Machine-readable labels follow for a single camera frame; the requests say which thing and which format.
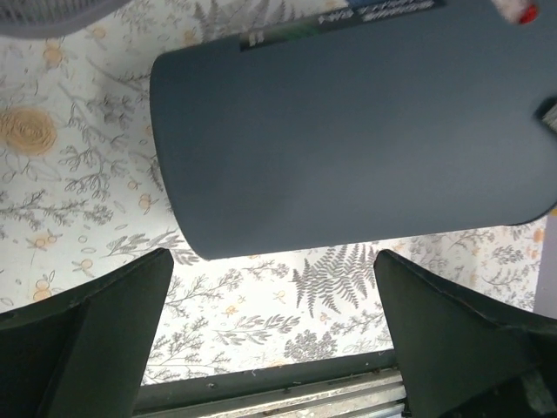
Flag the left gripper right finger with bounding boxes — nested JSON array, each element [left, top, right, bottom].
[[373, 250, 556, 417]]

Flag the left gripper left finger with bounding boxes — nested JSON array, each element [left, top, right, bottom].
[[1, 248, 173, 417]]

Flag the grey mesh waste basket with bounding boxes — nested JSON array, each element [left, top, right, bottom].
[[1, 0, 130, 39]]

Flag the floral table cloth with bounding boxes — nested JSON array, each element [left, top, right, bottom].
[[1, 1, 556, 384]]

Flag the aluminium mounting rail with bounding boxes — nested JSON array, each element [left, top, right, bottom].
[[132, 349, 406, 417]]

